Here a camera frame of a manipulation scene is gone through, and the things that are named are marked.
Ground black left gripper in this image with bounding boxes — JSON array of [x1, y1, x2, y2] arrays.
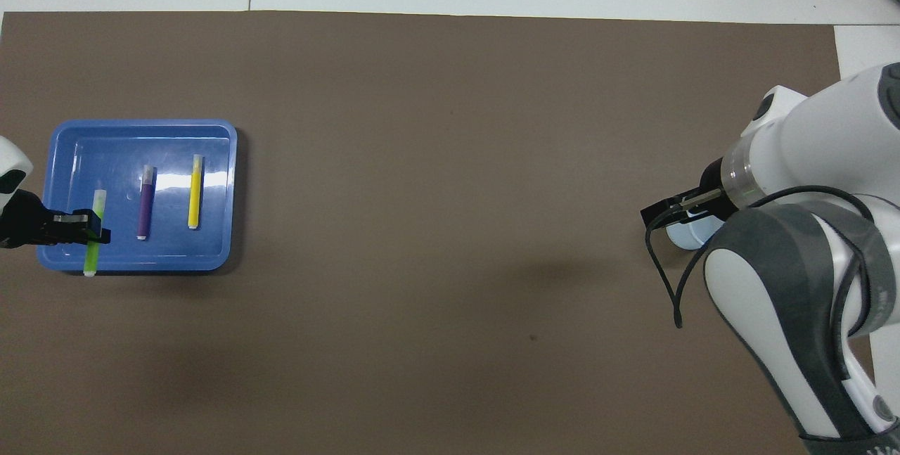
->
[[0, 189, 112, 250]]

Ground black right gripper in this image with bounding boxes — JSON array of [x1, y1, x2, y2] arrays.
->
[[640, 158, 740, 231]]

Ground green highlighter pen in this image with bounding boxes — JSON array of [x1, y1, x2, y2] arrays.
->
[[83, 189, 108, 277]]

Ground purple highlighter pen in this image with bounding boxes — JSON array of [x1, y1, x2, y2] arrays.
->
[[136, 165, 157, 241]]

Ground yellow highlighter pen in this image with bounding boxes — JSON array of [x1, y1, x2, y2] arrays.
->
[[187, 154, 205, 231]]

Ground blue plastic tray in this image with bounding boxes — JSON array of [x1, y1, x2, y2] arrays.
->
[[37, 118, 238, 272]]

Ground translucent plastic pen cup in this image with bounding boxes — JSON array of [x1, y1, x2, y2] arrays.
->
[[664, 212, 725, 250]]

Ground brown table mat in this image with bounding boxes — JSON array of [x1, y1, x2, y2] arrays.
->
[[0, 11, 876, 455]]

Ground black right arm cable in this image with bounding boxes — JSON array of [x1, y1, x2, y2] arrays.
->
[[645, 186, 880, 329]]

